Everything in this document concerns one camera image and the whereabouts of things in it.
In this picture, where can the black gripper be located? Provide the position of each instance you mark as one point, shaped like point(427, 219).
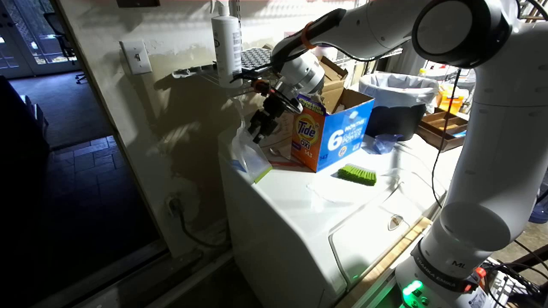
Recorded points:
point(277, 108)

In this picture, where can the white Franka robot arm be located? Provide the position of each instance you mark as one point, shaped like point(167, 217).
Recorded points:
point(498, 171)

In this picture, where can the grey ridged tray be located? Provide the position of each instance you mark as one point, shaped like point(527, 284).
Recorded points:
point(258, 58)

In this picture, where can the Tide detergent cardboard box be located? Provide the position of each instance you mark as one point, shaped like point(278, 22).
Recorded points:
point(332, 133)

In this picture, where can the tall white bottle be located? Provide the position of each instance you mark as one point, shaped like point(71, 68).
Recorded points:
point(227, 44)

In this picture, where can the white washing machine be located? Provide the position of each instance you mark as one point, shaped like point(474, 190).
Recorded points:
point(297, 245)

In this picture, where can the black bin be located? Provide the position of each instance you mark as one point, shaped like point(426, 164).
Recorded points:
point(395, 120)

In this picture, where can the dark plastic bin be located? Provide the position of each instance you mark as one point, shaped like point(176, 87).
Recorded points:
point(400, 87)

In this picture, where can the brown wooden tray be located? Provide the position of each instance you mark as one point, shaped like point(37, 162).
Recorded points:
point(443, 128)

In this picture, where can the wooden board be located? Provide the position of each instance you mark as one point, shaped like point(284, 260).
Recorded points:
point(388, 257)

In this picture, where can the white printed cardboard box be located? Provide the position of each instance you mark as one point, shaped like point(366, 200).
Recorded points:
point(439, 68)

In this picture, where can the yellow package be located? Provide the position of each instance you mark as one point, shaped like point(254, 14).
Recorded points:
point(451, 99)

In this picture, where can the green lit device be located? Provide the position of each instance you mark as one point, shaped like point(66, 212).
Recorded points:
point(414, 292)

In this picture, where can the white wall outlet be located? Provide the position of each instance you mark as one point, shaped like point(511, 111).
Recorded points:
point(136, 56)

